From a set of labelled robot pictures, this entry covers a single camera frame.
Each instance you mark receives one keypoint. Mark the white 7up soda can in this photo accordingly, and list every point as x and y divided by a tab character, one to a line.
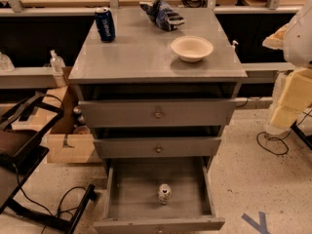
164	194

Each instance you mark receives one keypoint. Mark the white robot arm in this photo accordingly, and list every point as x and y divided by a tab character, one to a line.
295	40

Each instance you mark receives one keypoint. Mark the grey drawer cabinet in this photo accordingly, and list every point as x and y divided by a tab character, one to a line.
140	64

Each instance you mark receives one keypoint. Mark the grey middle drawer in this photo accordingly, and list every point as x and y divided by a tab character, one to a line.
149	147

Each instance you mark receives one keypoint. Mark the grey drawer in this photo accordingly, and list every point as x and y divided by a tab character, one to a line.
132	206
157	113
149	147

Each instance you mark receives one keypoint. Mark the grey top drawer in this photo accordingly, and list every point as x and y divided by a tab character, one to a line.
157	113

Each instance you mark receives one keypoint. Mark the grey bottom drawer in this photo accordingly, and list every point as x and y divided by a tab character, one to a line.
132	206

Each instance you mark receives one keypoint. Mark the blue pepsi can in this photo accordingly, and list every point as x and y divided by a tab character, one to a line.
105	24

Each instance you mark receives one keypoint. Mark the white paper bowl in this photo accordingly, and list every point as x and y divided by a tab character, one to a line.
192	48

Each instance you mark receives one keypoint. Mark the blue chip bag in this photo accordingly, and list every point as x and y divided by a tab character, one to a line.
162	15

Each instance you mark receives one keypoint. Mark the cardboard box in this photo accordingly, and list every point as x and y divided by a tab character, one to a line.
67	141

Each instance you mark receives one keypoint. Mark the small white pump bottle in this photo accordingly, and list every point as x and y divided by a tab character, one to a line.
235	44

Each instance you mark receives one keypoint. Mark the clear sanitizer bottle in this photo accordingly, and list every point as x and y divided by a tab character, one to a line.
56	62

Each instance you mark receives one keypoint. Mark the black metal cart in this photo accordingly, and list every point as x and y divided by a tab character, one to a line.
20	154

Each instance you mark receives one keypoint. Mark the black stand leg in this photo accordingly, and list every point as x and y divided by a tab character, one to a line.
306	139

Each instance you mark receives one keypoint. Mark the blue tape mark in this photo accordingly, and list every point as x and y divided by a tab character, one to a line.
260	226

